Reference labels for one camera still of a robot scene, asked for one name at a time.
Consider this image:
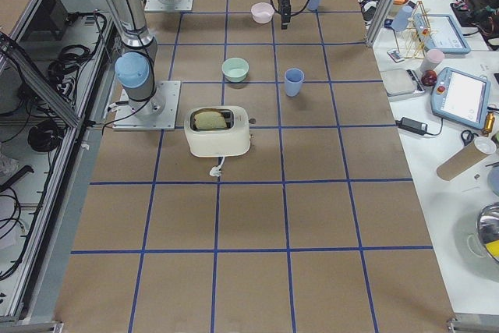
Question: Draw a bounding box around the teach pendant far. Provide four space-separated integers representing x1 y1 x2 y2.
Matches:
413 13 471 55

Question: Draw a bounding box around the wooden cup rack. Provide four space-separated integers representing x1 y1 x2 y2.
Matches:
394 0 433 59

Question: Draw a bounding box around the kitchen scale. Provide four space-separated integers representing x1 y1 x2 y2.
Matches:
380 69 425 99

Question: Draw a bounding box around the cream toaster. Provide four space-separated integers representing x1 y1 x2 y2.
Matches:
184 105 250 158

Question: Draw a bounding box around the blue cup on rack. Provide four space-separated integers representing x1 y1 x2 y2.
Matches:
391 5 412 32

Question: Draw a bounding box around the black power adapter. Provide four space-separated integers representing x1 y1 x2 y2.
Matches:
395 117 427 136

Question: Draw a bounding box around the metal bowl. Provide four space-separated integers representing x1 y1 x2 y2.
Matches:
476 202 498 263

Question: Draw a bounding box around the green bowl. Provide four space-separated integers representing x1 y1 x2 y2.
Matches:
221 57 250 83

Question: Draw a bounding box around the pink bowl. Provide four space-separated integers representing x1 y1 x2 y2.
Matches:
250 2 274 24

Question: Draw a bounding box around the toaster power plug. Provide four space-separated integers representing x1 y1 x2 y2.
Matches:
209 157 225 178

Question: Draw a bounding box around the cardboard tube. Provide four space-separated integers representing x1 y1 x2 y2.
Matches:
436 136 497 181

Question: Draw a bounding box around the teach pendant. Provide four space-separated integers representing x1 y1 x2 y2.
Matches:
413 13 471 55
430 67 490 129

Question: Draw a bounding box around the red apple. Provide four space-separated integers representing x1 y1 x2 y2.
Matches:
421 70 437 87

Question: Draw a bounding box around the teach pendant near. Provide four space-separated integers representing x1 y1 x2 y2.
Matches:
430 67 490 129

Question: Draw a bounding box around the pink cup on desk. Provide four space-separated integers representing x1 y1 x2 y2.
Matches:
419 48 445 73

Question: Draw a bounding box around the bread slice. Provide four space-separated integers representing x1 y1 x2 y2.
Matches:
194 111 227 130

